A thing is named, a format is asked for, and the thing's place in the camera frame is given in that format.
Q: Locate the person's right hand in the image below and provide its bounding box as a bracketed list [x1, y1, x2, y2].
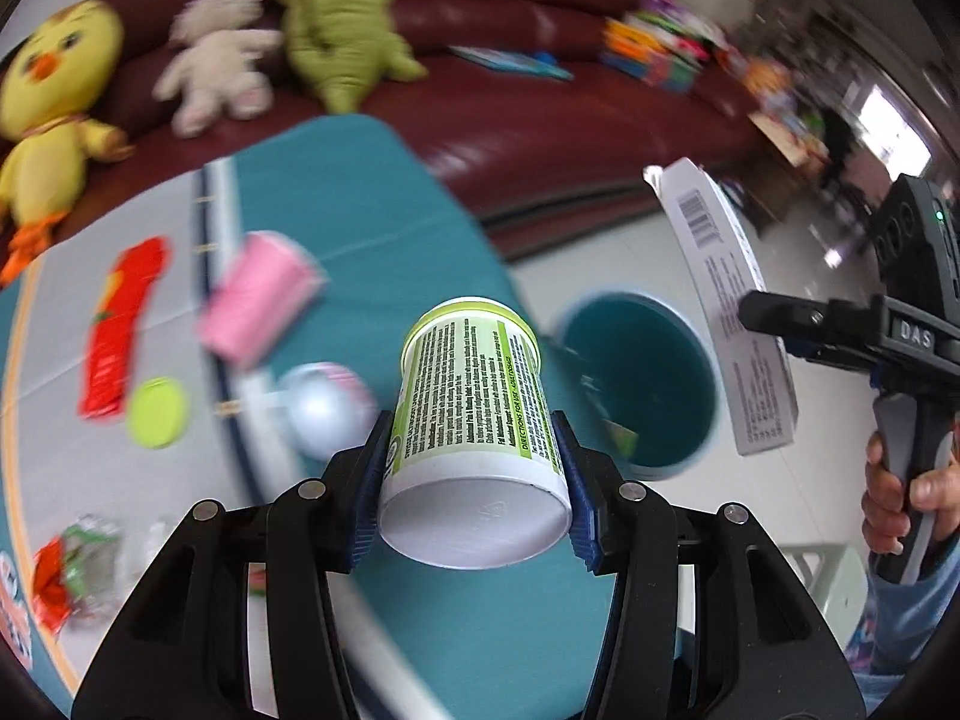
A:
[861, 431, 960, 560]

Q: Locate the red snack packet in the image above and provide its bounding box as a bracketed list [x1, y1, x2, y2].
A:
[79, 237, 170, 421]

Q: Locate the small green wrapper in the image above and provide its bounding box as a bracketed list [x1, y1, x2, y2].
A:
[604, 420, 642, 458]

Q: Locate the beige plush toy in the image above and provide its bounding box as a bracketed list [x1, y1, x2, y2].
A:
[154, 0, 284, 140]

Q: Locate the dark red leather sofa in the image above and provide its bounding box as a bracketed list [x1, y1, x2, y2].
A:
[0, 0, 788, 271]

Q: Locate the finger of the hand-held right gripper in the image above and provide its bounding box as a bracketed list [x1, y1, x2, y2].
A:
[784, 341, 882, 385]
[739, 291, 886, 350]

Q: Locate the person's right forearm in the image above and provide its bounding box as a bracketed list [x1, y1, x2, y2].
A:
[844, 540, 960, 698]

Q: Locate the green plush toy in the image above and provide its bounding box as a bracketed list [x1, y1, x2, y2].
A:
[270, 0, 428, 115]

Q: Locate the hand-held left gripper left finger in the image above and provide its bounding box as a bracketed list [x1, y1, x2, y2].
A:
[71, 409, 395, 720]

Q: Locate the teal and white tablecloth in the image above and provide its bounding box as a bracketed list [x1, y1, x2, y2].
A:
[0, 116, 683, 720]

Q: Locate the white plastic stool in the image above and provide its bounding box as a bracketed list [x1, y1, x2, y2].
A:
[679, 540, 871, 661]

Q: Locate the green round lid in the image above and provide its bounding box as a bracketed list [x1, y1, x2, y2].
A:
[127, 377, 188, 449]

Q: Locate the white paper bowl red rim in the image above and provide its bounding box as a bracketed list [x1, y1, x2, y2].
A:
[279, 362, 378, 460]

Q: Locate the white jar with green label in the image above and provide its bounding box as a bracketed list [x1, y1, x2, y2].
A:
[377, 296, 575, 569]

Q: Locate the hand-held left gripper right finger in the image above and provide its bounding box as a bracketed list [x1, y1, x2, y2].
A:
[551, 411, 867, 720]

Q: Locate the stack of colourful books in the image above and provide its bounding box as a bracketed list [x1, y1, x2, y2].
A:
[600, 0, 728, 95]

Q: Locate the pile of colourful toys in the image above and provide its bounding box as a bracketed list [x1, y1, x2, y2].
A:
[731, 52, 826, 166]

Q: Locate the teal round trash bin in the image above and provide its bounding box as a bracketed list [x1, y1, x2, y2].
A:
[551, 291, 722, 482]

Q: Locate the yellow chick plush toy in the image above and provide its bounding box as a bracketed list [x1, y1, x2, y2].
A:
[0, 0, 136, 287]

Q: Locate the blue book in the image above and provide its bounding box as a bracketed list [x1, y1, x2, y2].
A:
[448, 45, 575, 83]

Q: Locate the orange wrapper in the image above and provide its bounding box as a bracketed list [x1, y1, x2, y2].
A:
[30, 516, 125, 631]

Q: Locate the pink paper cup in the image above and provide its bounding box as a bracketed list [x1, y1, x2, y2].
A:
[199, 231, 329, 370]

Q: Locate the white and grey carton box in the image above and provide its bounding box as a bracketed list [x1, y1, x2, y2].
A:
[643, 157, 800, 457]

